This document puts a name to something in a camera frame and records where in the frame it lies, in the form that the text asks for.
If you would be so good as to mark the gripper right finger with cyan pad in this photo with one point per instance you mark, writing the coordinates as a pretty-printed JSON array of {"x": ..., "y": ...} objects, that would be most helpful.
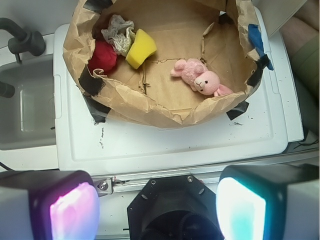
[{"x": 269, "y": 202}]

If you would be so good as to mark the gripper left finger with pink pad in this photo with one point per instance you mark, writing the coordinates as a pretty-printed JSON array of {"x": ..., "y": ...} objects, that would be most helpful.
[{"x": 48, "y": 205}]

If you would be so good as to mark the pink plush bunny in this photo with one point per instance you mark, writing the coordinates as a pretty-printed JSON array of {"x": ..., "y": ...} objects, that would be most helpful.
[{"x": 195, "y": 73}]

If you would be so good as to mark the white plastic lid board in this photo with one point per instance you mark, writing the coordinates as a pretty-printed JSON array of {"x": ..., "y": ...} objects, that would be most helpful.
[{"x": 264, "y": 124}]

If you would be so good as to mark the white sink basin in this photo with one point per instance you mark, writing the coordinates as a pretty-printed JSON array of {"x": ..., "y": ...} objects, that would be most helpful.
[{"x": 27, "y": 119}]

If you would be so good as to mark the red cloth ball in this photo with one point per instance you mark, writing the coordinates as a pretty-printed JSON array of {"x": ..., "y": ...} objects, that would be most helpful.
[{"x": 104, "y": 57}]

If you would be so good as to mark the dark grey faucet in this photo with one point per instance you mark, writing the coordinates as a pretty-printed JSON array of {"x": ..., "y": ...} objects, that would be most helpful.
[{"x": 23, "y": 40}]

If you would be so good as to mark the blue tape strip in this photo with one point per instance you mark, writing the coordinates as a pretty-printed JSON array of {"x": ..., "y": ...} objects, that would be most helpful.
[{"x": 255, "y": 37}]

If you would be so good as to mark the brown paper bag tray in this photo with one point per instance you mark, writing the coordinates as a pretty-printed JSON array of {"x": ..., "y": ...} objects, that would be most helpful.
[{"x": 213, "y": 31}]

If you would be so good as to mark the yellow sponge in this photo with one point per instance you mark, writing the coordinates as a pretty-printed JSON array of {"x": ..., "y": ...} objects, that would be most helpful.
[{"x": 142, "y": 48}]

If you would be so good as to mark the crumpled grey white paper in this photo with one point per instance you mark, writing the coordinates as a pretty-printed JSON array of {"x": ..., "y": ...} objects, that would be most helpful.
[{"x": 120, "y": 34}]

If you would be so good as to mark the metal rail with bracket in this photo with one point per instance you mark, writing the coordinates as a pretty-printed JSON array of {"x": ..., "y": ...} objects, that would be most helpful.
[{"x": 129, "y": 182}]

